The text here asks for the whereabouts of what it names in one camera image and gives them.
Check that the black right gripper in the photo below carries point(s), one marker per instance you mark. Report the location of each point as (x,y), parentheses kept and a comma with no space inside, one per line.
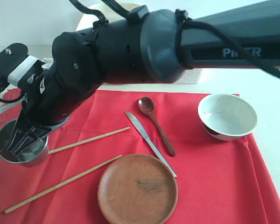
(52,96)

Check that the stainless steel cup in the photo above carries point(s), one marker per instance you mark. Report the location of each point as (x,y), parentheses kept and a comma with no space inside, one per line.
(31,156)

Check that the wooden chopstick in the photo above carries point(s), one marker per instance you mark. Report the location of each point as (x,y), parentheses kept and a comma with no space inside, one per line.
(59,185)
(87,140)

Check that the steel table knife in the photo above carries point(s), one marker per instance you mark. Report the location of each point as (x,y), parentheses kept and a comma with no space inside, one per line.
(139,127)

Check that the brown wooden plate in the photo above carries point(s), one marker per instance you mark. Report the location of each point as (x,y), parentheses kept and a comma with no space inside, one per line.
(137,189)

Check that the dark wooden spoon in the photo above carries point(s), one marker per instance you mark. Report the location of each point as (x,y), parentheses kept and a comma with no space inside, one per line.
(146,106)

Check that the white ceramic bowl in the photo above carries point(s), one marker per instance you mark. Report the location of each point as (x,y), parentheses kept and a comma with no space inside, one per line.
(227,117)

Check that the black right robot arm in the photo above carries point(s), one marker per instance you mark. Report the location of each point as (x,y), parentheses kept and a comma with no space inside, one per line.
(142,47)

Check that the cream plastic bin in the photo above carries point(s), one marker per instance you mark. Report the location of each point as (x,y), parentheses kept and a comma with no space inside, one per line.
(87,20)

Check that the white perforated plastic basket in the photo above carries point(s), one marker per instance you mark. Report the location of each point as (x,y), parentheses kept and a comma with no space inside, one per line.
(190,77)

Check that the red tablecloth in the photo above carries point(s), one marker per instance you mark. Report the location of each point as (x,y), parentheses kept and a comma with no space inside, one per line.
(219,182)

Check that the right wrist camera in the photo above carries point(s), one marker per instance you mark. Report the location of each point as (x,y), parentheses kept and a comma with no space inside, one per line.
(17,67)

